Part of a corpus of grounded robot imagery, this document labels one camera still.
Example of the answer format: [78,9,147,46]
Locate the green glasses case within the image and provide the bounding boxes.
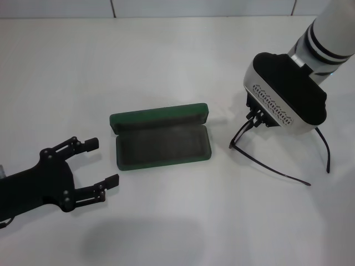
[109,103,213,172]

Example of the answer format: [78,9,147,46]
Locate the black glasses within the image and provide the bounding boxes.
[229,115,331,186]

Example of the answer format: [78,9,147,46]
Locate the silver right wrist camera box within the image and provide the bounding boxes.
[243,52,328,134]

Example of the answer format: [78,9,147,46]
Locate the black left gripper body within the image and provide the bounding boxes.
[0,148,76,222]

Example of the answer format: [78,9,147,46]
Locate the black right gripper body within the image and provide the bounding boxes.
[245,92,280,129]

